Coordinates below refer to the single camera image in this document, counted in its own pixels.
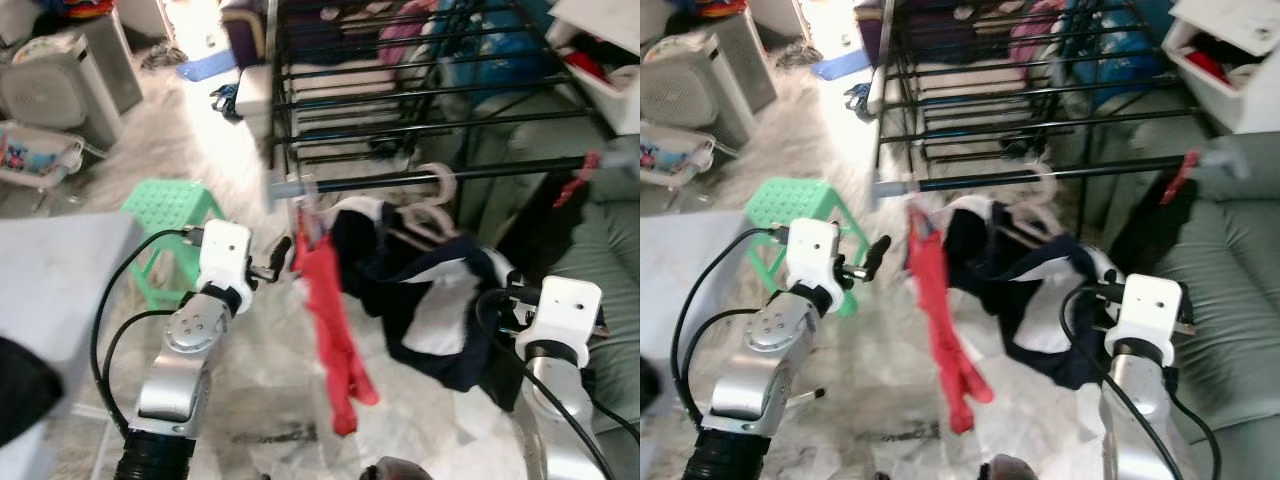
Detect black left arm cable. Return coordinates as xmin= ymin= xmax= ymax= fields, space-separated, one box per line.
xmin=695 ymin=308 xmax=766 ymax=416
xmin=100 ymin=308 xmax=181 ymax=436
xmin=672 ymin=226 xmax=793 ymax=426
xmin=90 ymin=228 xmax=206 ymax=439

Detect dark purple armchair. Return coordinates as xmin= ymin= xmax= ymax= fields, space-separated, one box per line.
xmin=855 ymin=0 xmax=893 ymax=66
xmin=220 ymin=0 xmax=278 ymax=68

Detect colourful baby bouncer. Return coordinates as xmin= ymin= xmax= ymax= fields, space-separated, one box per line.
xmin=0 ymin=120 xmax=87 ymax=193
xmin=640 ymin=120 xmax=717 ymax=191

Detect blue floor mat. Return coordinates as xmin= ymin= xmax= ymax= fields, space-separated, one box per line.
xmin=810 ymin=47 xmax=873 ymax=82
xmin=177 ymin=50 xmax=237 ymax=84

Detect red cloth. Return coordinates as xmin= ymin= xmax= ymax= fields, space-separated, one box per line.
xmin=563 ymin=47 xmax=611 ymax=83
xmin=1185 ymin=47 xmax=1233 ymax=87

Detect grey cloth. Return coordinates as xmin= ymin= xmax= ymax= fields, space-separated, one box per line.
xmin=140 ymin=44 xmax=188 ymax=73
xmin=775 ymin=42 xmax=821 ymax=71

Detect black metal drying rack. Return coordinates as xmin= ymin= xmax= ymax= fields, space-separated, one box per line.
xmin=262 ymin=0 xmax=641 ymax=216
xmin=866 ymin=0 xmax=1253 ymax=206

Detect beige ottoman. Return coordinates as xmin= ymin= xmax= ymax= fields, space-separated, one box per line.
xmin=234 ymin=65 xmax=421 ymax=146
xmin=866 ymin=62 xmax=1046 ymax=146

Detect dark blue cloth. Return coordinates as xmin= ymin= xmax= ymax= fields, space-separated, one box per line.
xmin=209 ymin=84 xmax=244 ymax=123
xmin=843 ymin=82 xmax=875 ymax=123

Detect black cloth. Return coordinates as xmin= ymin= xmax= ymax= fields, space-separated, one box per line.
xmin=640 ymin=358 xmax=664 ymax=413
xmin=585 ymin=33 xmax=641 ymax=71
xmin=0 ymin=338 xmax=67 ymax=448
xmin=1200 ymin=33 xmax=1269 ymax=79

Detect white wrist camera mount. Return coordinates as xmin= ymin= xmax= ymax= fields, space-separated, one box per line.
xmin=784 ymin=217 xmax=847 ymax=293
xmin=514 ymin=276 xmax=605 ymax=365
xmin=197 ymin=219 xmax=254 ymax=293
xmin=1104 ymin=273 xmax=1188 ymax=367

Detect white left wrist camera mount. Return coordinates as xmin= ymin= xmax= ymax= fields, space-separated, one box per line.
xmin=197 ymin=219 xmax=254 ymax=293
xmin=784 ymin=217 xmax=847 ymax=293

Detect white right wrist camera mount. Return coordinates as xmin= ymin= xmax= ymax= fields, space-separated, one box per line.
xmin=514 ymin=276 xmax=605 ymax=365
xmin=1104 ymin=273 xmax=1188 ymax=367

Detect grey-green leather sofa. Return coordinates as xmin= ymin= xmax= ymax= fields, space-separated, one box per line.
xmin=440 ymin=95 xmax=641 ymax=480
xmin=1050 ymin=95 xmax=1280 ymax=480

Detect green plastic stool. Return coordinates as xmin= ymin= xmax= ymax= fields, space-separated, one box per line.
xmin=120 ymin=177 xmax=227 ymax=311
xmin=745 ymin=177 xmax=863 ymax=319

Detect blue bag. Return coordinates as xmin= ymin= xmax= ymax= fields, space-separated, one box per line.
xmin=438 ymin=0 xmax=553 ymax=103
xmin=1060 ymin=0 xmax=1167 ymax=106

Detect white lidded storage bin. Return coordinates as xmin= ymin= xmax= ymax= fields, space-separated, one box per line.
xmin=545 ymin=0 xmax=641 ymax=137
xmin=1160 ymin=0 xmax=1280 ymax=136

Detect pink garment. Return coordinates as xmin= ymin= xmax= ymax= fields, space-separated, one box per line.
xmin=1007 ymin=0 xmax=1067 ymax=67
xmin=377 ymin=3 xmax=442 ymax=68

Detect red garment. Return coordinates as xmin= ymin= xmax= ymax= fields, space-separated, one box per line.
xmin=905 ymin=208 xmax=997 ymax=436
xmin=290 ymin=232 xmax=382 ymax=438

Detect grey tower appliance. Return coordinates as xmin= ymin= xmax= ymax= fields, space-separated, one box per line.
xmin=72 ymin=8 xmax=147 ymax=113
xmin=712 ymin=8 xmax=781 ymax=115

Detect white air purifier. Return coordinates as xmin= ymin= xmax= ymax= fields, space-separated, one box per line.
xmin=0 ymin=30 xmax=126 ymax=153
xmin=640 ymin=30 xmax=758 ymax=153

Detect dark robot right leg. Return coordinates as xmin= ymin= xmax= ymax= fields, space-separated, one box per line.
xmin=364 ymin=456 xmax=423 ymax=480
xmin=984 ymin=454 xmax=1043 ymax=480

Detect navy and white garment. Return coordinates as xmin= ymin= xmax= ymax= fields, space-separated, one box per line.
xmin=943 ymin=198 xmax=1123 ymax=391
xmin=328 ymin=198 xmax=528 ymax=393

